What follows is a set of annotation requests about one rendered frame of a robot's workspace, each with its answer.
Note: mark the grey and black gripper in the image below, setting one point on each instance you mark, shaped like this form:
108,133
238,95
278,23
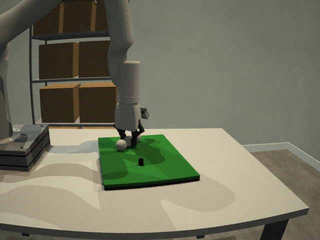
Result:
128,118

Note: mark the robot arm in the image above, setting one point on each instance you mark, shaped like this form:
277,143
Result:
124,74

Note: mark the green golf mat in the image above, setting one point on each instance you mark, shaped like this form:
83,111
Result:
153,162

